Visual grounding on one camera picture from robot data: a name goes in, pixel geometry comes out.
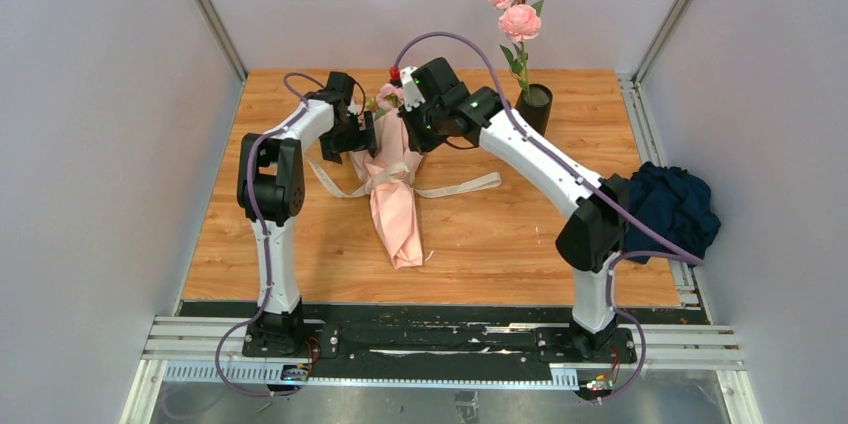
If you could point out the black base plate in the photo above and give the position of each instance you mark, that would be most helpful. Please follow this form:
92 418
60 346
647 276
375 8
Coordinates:
475 345

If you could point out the aluminium frame rail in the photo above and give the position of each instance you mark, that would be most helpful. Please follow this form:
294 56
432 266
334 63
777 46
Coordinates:
181 350

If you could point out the dark blue cloth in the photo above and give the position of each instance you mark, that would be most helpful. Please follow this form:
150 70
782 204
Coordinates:
676 205

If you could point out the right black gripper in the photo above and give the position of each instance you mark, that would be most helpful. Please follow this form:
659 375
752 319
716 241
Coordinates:
419 141

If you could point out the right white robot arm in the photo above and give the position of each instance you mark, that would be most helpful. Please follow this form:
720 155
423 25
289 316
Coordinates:
591 205

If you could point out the pink paper bouquet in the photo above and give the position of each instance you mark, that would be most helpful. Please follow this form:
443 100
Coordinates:
393 206

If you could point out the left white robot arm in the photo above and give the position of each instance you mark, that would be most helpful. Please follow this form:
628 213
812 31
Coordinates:
271 190

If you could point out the black cylindrical vase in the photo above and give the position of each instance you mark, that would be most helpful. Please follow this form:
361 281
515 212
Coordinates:
536 110

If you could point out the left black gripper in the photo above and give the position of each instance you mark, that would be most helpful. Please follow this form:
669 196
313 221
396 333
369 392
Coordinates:
362 140

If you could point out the pink rose stem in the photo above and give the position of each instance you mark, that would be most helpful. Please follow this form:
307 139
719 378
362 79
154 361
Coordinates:
520 22

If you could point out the cream printed ribbon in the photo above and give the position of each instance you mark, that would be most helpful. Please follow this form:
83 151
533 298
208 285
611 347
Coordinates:
450 189

